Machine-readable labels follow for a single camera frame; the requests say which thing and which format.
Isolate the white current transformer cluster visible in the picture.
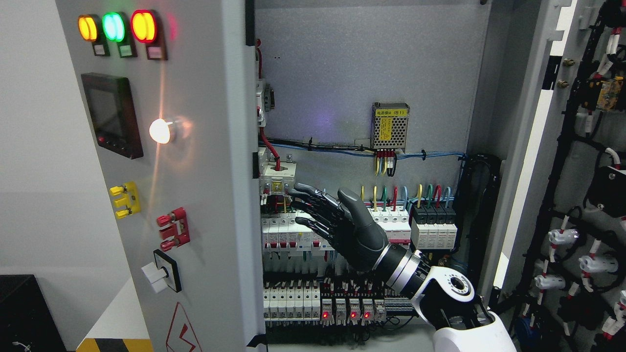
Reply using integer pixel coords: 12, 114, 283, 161
258, 147, 297, 205

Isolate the perforated metal power supply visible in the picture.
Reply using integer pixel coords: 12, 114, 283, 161
370, 102, 410, 150

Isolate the grey cabinet door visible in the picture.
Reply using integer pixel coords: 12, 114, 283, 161
56, 0, 265, 352
469, 0, 625, 352

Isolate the green indicator light left door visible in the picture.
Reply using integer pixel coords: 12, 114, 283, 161
102, 12, 137, 58

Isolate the black corrugated right cable loom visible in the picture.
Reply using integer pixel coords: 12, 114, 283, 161
460, 154, 526, 327

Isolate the red electric hazard warning sticker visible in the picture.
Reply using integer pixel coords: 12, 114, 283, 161
165, 302, 202, 352

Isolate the red indicator light left door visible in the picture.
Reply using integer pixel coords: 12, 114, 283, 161
131, 9, 168, 61

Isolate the white glowing indicator light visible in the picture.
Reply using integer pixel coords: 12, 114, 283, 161
148, 118, 184, 145

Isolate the grey robotic right hand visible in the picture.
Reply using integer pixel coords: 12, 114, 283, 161
288, 183, 388, 271

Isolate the red white main breaker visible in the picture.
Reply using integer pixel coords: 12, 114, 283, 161
256, 78, 275, 127

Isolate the red terminal post block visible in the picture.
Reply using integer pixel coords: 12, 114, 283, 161
156, 207, 190, 252

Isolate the lower white breaker row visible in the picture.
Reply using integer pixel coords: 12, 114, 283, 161
263, 285, 322, 323

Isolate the yellow terminal post block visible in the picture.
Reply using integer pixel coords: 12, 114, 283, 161
109, 182, 141, 219

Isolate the white socket breaker row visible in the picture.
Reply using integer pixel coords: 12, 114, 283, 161
260, 206, 411, 252

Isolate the black digital power meter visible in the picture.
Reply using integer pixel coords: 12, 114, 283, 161
81, 73, 143, 159

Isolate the yellow indicator light left door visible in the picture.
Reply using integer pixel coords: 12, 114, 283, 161
77, 14, 110, 57

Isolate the black white surge protector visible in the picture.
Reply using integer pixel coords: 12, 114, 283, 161
411, 205, 458, 251

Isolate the relay terminal block row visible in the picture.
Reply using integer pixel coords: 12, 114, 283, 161
315, 278, 416, 326

